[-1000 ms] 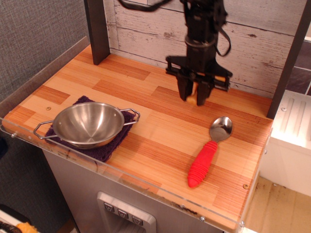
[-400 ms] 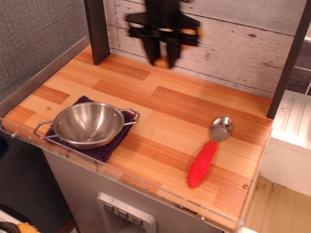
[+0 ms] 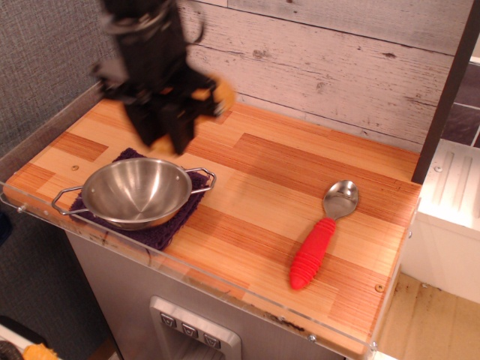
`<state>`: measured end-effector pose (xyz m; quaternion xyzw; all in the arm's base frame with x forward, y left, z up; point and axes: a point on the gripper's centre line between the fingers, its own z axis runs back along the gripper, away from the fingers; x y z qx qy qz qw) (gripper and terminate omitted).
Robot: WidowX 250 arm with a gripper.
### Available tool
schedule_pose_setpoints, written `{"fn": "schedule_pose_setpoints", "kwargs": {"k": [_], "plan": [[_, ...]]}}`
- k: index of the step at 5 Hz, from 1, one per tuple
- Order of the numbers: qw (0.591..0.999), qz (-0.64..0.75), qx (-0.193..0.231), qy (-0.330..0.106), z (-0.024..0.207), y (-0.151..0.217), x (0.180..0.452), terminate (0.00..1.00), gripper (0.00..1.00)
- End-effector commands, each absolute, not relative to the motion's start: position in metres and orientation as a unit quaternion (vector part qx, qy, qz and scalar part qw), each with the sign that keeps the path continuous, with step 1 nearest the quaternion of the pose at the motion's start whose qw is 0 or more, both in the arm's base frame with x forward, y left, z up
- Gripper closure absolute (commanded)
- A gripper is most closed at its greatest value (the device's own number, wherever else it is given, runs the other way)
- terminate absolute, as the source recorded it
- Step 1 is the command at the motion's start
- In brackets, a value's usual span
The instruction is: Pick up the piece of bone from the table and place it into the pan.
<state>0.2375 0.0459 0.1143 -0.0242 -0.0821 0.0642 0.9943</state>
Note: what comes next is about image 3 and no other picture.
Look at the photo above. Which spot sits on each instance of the clear acrylic edge guard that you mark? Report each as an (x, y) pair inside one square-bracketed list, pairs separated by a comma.
[(240, 242)]

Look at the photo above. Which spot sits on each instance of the purple cloth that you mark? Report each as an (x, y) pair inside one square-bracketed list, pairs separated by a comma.
[(157, 237)]

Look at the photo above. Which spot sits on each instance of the orange object bottom left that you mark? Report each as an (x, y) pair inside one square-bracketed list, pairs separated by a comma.
[(39, 352)]

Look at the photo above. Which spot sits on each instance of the dark grey right post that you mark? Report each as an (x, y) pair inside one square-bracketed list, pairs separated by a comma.
[(452, 84)]

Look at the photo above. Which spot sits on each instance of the yellow plastic chicken leg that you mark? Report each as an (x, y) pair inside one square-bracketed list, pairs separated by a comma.
[(207, 102)]

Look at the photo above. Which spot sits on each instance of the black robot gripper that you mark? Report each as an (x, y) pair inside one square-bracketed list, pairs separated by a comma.
[(152, 71)]

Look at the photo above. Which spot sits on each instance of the red handled metal spoon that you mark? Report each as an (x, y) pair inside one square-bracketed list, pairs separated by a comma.
[(340, 200)]

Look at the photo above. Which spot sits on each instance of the silver dispenser button panel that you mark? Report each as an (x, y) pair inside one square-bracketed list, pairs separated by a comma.
[(182, 334)]

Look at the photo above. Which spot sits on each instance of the stainless steel kadai bowl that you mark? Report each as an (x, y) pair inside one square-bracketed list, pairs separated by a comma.
[(139, 193)]

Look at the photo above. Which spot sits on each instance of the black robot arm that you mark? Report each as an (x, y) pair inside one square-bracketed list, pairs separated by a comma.
[(140, 11)]

